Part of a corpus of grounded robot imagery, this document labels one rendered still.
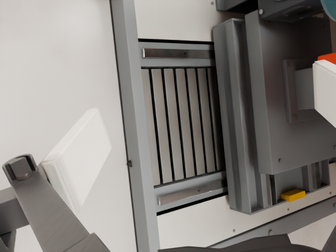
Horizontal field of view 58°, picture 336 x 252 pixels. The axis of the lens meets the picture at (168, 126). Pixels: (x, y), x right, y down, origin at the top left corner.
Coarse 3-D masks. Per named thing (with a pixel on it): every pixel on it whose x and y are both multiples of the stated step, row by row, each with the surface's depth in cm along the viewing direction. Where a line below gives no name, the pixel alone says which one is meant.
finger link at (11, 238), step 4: (8, 232) 13; (12, 232) 13; (0, 236) 13; (4, 236) 12; (8, 236) 12; (12, 236) 13; (0, 240) 11; (4, 240) 12; (8, 240) 12; (12, 240) 12; (0, 244) 11; (4, 244) 12; (8, 244) 12; (12, 244) 12; (0, 248) 11; (4, 248) 11; (8, 248) 12; (12, 248) 12
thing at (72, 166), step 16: (96, 112) 18; (80, 128) 16; (96, 128) 18; (64, 144) 14; (80, 144) 15; (96, 144) 17; (48, 160) 13; (64, 160) 14; (80, 160) 15; (96, 160) 17; (48, 176) 13; (64, 176) 13; (80, 176) 15; (96, 176) 17; (64, 192) 13; (80, 192) 14
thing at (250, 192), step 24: (240, 24) 80; (216, 48) 81; (240, 48) 80; (240, 72) 79; (240, 96) 79; (240, 120) 76; (240, 144) 77; (240, 168) 78; (312, 168) 91; (240, 192) 79; (264, 192) 80; (288, 192) 87
